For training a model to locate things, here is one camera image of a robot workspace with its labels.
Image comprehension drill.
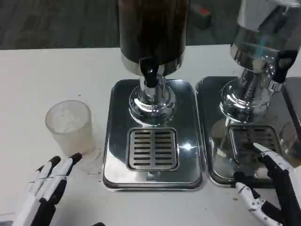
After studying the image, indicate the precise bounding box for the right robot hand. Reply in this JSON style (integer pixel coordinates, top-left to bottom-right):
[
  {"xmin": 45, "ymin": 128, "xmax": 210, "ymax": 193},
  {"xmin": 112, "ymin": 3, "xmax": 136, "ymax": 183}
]
[{"xmin": 232, "ymin": 142, "xmax": 301, "ymax": 226}]

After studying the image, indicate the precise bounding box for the clear ribbed glass cup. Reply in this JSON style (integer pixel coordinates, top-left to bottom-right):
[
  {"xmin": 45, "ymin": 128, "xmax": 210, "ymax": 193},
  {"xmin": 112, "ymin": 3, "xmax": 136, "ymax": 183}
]
[{"xmin": 45, "ymin": 100, "xmax": 95, "ymax": 158}]

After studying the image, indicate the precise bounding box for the slotted grid, dark dispenser tray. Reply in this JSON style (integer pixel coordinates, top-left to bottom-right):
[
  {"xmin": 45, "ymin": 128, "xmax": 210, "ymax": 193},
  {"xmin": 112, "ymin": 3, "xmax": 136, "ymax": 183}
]
[{"xmin": 127, "ymin": 128, "xmax": 180, "ymax": 170}]

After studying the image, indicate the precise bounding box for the slotted grid, clear dispenser tray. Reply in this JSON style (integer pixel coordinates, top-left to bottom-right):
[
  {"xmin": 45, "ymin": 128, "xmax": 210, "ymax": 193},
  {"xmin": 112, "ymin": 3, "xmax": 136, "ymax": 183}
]
[{"xmin": 228, "ymin": 125, "xmax": 284, "ymax": 163}]

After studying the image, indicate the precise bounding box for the black tap lever, clear dispenser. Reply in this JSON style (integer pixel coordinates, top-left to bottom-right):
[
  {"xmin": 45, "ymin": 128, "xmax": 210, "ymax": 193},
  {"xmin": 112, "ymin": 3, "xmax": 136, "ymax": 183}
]
[{"xmin": 270, "ymin": 50, "xmax": 299, "ymax": 91}]

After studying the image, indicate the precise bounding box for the dark drink dispenser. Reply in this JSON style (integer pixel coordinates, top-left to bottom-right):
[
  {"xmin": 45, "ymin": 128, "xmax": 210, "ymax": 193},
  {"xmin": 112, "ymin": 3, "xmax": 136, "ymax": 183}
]
[{"xmin": 117, "ymin": 0, "xmax": 190, "ymax": 127}]

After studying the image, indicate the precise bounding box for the clear steel drink dispenser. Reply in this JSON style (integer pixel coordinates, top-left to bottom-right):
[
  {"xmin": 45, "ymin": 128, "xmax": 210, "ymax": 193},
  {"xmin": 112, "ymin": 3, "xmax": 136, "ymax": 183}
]
[{"xmin": 220, "ymin": 0, "xmax": 301, "ymax": 124}]

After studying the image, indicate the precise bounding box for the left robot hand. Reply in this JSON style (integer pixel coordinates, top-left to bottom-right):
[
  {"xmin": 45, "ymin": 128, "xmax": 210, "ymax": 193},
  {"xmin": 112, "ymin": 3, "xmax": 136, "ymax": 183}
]
[{"xmin": 11, "ymin": 152, "xmax": 105, "ymax": 226}]

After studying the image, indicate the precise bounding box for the black box with red label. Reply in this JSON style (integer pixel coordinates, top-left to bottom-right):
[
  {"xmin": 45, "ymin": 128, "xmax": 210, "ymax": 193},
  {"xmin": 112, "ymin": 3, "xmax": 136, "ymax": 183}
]
[{"xmin": 190, "ymin": 2, "xmax": 212, "ymax": 29}]

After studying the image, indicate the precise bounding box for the steel tray under clear dispenser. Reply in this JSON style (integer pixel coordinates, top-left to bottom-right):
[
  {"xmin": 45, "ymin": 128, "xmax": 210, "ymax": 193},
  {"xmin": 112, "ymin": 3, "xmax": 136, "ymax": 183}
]
[{"xmin": 195, "ymin": 76, "xmax": 301, "ymax": 189}]

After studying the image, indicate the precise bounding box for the steel tray under dark dispenser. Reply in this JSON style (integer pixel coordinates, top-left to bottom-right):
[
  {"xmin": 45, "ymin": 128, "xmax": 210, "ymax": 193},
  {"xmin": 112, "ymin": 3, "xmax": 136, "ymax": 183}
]
[{"xmin": 102, "ymin": 79, "xmax": 207, "ymax": 192}]

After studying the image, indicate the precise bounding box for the black tap lever, dark dispenser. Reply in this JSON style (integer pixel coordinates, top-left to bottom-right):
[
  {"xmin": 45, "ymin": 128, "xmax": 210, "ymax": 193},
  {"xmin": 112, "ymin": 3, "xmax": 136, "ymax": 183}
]
[{"xmin": 138, "ymin": 57, "xmax": 165, "ymax": 87}]

